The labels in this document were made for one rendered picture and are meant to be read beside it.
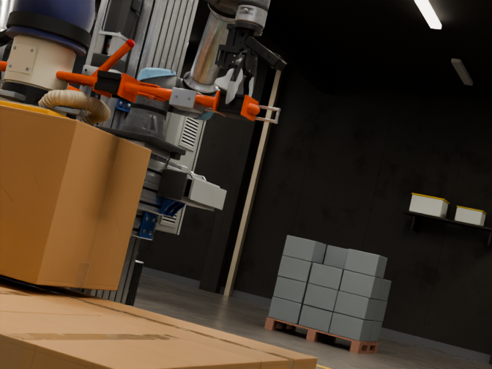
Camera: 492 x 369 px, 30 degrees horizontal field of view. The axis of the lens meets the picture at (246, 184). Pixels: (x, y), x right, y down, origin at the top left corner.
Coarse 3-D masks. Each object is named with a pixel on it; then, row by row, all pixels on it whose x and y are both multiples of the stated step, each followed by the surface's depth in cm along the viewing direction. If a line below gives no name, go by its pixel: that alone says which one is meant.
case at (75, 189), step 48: (0, 144) 224; (48, 144) 219; (96, 144) 227; (0, 192) 222; (48, 192) 217; (96, 192) 232; (0, 240) 220; (48, 240) 216; (96, 240) 236; (96, 288) 241
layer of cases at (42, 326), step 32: (0, 288) 213; (32, 288) 231; (64, 288) 254; (0, 320) 159; (32, 320) 170; (64, 320) 181; (96, 320) 194; (128, 320) 210; (160, 320) 228; (0, 352) 144; (32, 352) 142; (64, 352) 140; (96, 352) 148; (128, 352) 157; (160, 352) 167; (192, 352) 178; (224, 352) 191; (256, 352) 206; (288, 352) 223
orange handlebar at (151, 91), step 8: (0, 64) 250; (56, 72) 243; (64, 72) 242; (72, 80) 241; (80, 80) 240; (88, 80) 239; (72, 88) 269; (128, 88) 234; (136, 88) 233; (144, 88) 232; (152, 88) 231; (160, 88) 230; (144, 96) 234; (152, 96) 231; (160, 96) 231; (168, 96) 229; (200, 96) 226; (208, 96) 225; (208, 104) 225; (256, 112) 222
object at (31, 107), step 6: (30, 96) 235; (0, 102) 234; (6, 102) 233; (12, 102) 233; (18, 102) 234; (24, 102) 236; (30, 102) 235; (24, 108) 231; (30, 108) 230; (36, 108) 229; (42, 108) 229; (54, 114) 230; (60, 114) 233
